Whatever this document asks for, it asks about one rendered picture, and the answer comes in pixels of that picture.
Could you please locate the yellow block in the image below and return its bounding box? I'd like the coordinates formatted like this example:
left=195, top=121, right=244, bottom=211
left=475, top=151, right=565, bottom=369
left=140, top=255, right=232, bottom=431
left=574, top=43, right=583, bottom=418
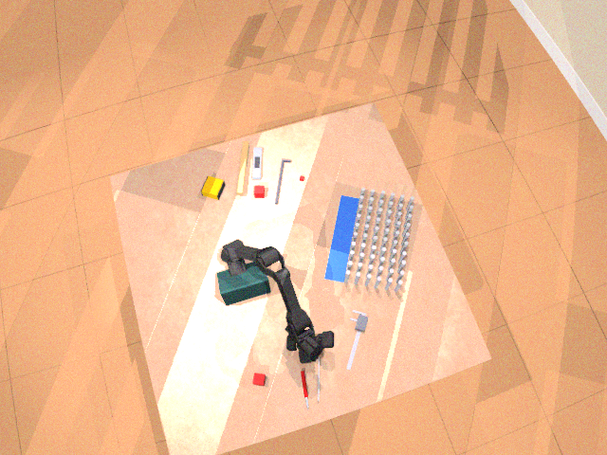
left=201, top=176, right=226, bottom=200

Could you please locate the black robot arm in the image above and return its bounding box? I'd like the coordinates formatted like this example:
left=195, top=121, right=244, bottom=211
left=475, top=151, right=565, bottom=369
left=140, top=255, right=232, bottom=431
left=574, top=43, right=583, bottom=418
left=220, top=239, right=323, bottom=363

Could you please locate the blue flat strip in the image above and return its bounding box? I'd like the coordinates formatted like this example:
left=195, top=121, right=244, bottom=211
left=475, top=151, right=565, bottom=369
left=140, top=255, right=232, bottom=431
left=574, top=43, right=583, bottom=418
left=324, top=195, right=359, bottom=282

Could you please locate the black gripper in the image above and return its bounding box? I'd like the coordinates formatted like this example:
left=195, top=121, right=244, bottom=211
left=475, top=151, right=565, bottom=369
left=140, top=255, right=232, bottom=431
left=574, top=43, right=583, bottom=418
left=286, top=331, right=335, bottom=351

